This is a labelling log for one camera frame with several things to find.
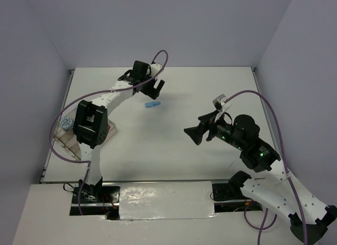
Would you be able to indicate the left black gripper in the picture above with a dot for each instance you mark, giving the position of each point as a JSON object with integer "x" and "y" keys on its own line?
{"x": 151, "y": 92}

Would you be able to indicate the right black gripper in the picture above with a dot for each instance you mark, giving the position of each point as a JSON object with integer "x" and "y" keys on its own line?
{"x": 207, "y": 121}

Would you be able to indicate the blue translucent eraser case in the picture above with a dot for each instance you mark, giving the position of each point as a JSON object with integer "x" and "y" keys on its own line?
{"x": 152, "y": 104}

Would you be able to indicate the blue slime jar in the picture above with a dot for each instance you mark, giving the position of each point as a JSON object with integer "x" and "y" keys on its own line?
{"x": 66, "y": 123}

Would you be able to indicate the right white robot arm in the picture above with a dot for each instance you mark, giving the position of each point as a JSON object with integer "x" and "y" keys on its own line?
{"x": 307, "y": 216}

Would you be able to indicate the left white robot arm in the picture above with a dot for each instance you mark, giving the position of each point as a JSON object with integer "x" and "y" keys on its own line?
{"x": 91, "y": 120}

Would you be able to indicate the white base cover plate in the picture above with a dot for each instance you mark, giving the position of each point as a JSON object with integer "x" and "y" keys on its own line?
{"x": 166, "y": 201}

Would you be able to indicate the clear brown three-compartment organizer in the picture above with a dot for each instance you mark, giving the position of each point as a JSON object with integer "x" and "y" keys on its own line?
{"x": 69, "y": 142}

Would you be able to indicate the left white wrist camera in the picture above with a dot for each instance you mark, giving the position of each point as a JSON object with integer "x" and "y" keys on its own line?
{"x": 155, "y": 69}

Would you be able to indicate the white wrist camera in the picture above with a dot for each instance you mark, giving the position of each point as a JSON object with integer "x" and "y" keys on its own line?
{"x": 155, "y": 69}
{"x": 222, "y": 105}

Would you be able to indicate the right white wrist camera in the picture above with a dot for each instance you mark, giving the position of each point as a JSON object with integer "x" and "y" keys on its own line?
{"x": 222, "y": 105}

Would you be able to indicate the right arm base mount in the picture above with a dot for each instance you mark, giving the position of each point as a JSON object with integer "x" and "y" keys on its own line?
{"x": 227, "y": 196}

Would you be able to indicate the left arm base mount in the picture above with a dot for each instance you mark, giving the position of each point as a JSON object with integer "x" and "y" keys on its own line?
{"x": 106, "y": 206}

